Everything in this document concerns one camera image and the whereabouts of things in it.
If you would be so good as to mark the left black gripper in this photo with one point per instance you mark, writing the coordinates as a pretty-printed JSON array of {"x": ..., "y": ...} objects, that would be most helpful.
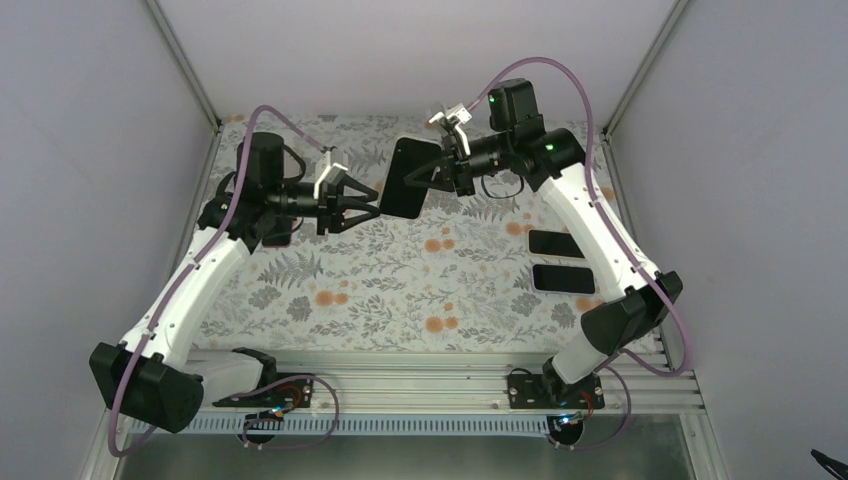
[{"x": 330, "y": 204}]

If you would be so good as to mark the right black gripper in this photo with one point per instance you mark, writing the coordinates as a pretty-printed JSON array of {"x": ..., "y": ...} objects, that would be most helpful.
[{"x": 454, "y": 171}]

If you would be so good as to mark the cased black phone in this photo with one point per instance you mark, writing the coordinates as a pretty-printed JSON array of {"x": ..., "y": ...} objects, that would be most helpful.
[
  {"x": 563, "y": 279},
  {"x": 410, "y": 158},
  {"x": 550, "y": 243}
]

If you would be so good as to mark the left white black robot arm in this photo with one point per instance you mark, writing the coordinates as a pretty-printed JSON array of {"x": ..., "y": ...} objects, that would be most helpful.
[{"x": 146, "y": 375}]

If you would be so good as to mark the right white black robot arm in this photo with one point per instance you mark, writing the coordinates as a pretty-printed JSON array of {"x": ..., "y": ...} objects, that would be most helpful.
[{"x": 636, "y": 295}]

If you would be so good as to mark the floral patterned table mat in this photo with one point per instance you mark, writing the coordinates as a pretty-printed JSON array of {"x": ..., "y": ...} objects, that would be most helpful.
[{"x": 456, "y": 279}]

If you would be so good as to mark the black object bottom corner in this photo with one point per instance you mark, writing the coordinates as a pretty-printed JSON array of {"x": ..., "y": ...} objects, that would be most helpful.
[{"x": 836, "y": 468}]

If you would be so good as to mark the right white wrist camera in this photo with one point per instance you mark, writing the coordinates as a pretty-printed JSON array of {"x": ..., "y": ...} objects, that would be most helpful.
[{"x": 449, "y": 122}]

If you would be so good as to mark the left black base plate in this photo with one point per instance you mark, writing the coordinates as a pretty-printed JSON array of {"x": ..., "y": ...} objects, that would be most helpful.
[{"x": 291, "y": 394}]

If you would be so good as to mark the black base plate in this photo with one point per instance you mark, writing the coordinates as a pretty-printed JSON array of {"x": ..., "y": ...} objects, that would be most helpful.
[
  {"x": 531, "y": 391},
  {"x": 291, "y": 394}
]

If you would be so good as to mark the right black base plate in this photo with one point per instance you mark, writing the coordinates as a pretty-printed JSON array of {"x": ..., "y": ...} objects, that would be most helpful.
[{"x": 531, "y": 391}]

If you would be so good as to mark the grey slotted cable duct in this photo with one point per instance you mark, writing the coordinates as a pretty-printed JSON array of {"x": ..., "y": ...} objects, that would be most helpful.
[{"x": 382, "y": 424}]

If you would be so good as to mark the left aluminium corner post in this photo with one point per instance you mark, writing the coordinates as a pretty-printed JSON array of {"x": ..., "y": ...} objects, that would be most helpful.
[{"x": 176, "y": 50}]

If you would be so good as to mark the aluminium corner post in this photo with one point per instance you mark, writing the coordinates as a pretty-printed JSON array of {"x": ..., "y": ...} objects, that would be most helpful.
[
  {"x": 645, "y": 66},
  {"x": 176, "y": 50}
]

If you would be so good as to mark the right aluminium corner post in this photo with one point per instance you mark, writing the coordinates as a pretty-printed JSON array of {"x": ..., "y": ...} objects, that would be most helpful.
[{"x": 645, "y": 66}]

